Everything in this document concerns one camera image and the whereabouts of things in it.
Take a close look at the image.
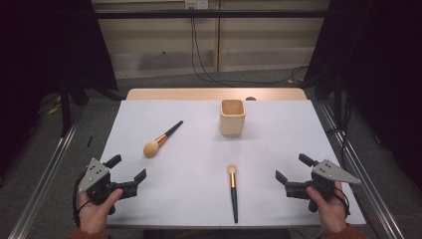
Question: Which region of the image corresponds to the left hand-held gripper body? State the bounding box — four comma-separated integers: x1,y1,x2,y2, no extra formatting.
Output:
77,156,138,216

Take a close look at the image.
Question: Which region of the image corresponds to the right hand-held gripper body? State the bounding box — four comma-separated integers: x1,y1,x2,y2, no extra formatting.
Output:
284,158,362,213

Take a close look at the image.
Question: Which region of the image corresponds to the large round makeup brush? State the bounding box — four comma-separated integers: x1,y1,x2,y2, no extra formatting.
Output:
142,119,184,159

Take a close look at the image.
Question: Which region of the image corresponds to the small slim makeup brush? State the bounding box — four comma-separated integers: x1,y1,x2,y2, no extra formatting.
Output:
227,163,240,225

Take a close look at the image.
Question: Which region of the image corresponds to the beige square cup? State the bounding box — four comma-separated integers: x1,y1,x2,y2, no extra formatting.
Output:
219,99,247,137

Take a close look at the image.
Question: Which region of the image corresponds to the person's left hand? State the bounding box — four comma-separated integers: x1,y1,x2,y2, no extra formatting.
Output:
78,188,124,235

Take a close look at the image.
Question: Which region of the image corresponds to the person's right hand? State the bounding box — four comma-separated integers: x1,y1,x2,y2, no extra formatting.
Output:
306,180,349,235

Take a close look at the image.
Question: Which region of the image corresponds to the white table mat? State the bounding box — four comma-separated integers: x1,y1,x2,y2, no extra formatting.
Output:
99,99,367,228

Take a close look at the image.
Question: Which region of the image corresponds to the black curtain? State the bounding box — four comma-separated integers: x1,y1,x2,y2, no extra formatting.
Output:
0,0,118,173
305,0,422,190

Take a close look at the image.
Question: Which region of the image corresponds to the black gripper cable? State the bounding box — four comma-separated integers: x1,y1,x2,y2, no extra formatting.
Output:
72,170,93,228
332,187,351,218

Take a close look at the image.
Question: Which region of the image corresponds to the metal floor rail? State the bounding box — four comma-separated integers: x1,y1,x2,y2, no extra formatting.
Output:
8,106,88,239
317,101,406,239

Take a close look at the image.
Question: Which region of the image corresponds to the black power cable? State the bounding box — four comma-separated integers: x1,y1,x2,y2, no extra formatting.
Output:
190,8,310,86

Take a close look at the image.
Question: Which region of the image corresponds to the black horizontal frame bar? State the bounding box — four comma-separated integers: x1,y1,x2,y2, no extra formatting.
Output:
94,9,329,19

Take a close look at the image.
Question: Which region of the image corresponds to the white wall socket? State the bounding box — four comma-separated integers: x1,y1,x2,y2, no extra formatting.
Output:
184,0,209,10

